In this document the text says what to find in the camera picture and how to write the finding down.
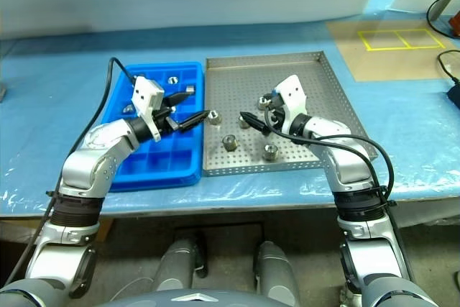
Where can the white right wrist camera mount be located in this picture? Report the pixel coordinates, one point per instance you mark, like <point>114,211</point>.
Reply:
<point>293,93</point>

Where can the grey left robot leg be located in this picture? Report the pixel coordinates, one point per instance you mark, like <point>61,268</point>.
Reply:
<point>178,260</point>

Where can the red orange object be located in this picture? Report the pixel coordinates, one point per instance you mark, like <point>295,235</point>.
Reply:
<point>455,26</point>

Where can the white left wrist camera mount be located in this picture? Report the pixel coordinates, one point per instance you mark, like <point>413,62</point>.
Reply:
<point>142,93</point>

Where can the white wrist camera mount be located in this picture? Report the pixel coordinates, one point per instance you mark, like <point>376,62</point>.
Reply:
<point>293,93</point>
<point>142,93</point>

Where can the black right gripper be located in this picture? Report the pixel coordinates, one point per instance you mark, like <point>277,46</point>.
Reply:
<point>279,118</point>

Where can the grey robot torso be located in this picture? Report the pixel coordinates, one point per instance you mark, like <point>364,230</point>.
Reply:
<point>201,300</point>

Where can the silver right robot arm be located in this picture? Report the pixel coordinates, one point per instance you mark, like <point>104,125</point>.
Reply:
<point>345,170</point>

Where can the grey right robot leg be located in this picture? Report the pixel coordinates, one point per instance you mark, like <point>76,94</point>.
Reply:
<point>275,264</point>

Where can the black device block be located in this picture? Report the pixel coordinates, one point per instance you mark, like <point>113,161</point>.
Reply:
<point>454,95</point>

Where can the perforated metal tray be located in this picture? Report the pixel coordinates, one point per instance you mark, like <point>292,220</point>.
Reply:
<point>233,87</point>

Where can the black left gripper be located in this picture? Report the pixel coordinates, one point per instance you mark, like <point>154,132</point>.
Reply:
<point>164,116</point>

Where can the blue compartment tray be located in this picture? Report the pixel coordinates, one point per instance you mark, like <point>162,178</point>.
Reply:
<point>161,161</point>

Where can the grey robot leg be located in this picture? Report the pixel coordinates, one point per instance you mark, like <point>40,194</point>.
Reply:
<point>178,260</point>
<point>275,264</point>

